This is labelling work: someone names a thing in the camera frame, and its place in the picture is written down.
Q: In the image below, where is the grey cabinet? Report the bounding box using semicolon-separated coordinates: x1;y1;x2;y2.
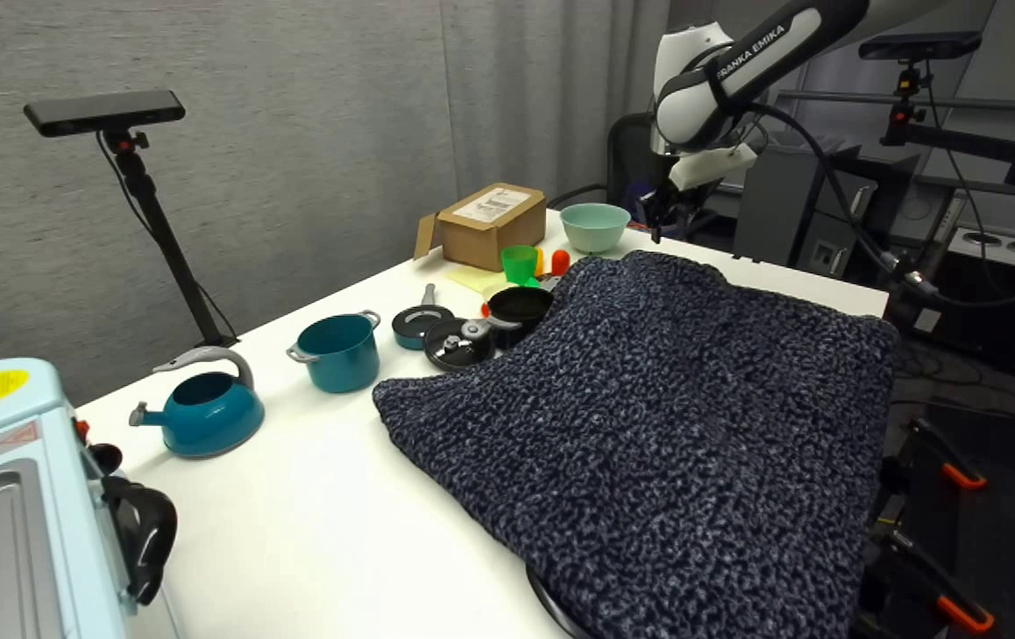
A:
730;142;846;275

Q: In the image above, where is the black round lid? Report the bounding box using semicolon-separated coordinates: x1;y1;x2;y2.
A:
423;314;502;375

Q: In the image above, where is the black clamp orange handle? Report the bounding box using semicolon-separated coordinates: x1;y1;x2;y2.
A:
865;517;1001;639
869;410;995;495

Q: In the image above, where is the light blue toy oven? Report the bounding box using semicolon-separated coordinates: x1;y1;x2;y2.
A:
0;356;139;639

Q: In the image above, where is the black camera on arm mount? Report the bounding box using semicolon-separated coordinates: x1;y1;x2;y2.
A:
856;27;987;67

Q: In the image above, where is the black toy pot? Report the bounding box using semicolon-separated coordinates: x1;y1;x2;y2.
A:
481;285;560;351

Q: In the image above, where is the teal toy kettle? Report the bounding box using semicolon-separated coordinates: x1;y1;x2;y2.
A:
123;343;269;460

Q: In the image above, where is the dark blue knitted blanket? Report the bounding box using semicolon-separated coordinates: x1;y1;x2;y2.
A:
371;247;905;639

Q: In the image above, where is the black camera bar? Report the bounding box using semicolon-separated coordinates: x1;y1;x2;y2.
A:
22;87;193;137

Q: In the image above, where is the teal toy pot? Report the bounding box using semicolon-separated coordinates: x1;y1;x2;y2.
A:
284;307;388;397

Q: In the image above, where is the black office chair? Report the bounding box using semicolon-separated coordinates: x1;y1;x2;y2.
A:
605;108;668;213

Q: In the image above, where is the brown cardboard box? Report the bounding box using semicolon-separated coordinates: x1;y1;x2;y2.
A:
413;181;552;273

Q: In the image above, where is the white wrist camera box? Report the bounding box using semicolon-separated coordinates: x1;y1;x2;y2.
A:
664;137;765;198

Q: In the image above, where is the mint green bowl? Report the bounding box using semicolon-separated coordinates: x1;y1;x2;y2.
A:
559;198;635;258

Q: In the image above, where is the pale yellow plate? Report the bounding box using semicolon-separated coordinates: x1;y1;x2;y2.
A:
443;263;514;295

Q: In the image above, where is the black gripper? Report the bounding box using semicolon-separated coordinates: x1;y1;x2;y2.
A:
635;174;702;247

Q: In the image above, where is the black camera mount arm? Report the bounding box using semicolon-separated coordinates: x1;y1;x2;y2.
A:
882;56;1015;190

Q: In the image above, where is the black camera tripod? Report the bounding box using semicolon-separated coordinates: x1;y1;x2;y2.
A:
95;125;242;351

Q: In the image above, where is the green plastic cup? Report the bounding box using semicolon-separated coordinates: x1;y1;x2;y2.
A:
499;240;546;292

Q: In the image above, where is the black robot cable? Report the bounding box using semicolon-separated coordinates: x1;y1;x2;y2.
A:
749;100;1015;319

